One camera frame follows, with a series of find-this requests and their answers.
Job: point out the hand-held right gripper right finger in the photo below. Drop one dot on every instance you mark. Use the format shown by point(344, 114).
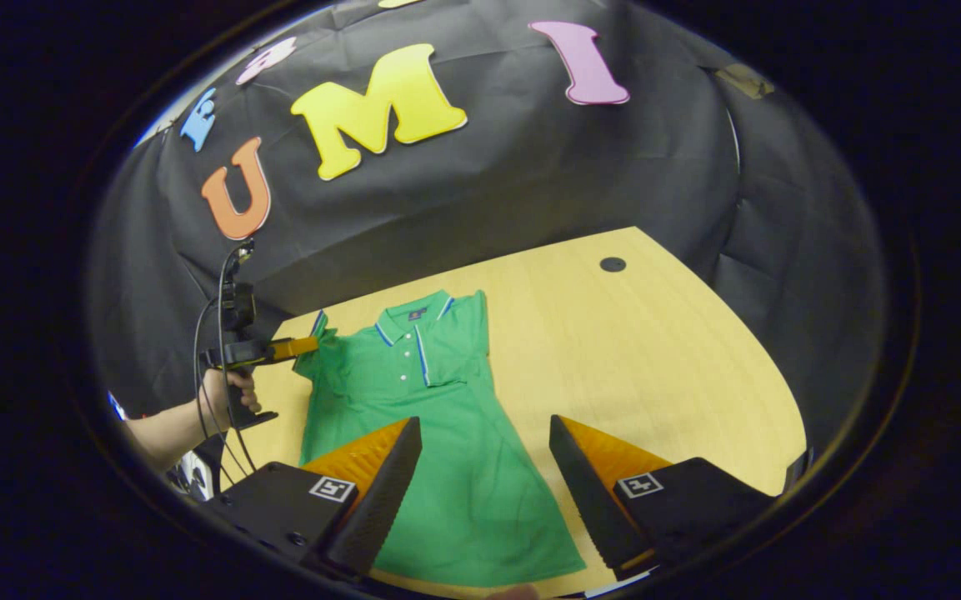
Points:
point(593, 500)

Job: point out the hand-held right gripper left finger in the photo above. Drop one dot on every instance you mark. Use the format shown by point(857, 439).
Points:
point(384, 500)

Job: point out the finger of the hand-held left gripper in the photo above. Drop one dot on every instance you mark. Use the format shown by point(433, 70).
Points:
point(292, 347)

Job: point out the green T-shirt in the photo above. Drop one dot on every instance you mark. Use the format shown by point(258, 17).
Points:
point(455, 467)

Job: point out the white sheet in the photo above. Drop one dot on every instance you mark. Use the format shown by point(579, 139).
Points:
point(618, 583)

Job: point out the blue and white box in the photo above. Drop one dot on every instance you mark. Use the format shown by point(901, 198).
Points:
point(117, 407)

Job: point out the white device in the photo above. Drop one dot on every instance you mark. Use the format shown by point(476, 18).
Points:
point(192, 477)

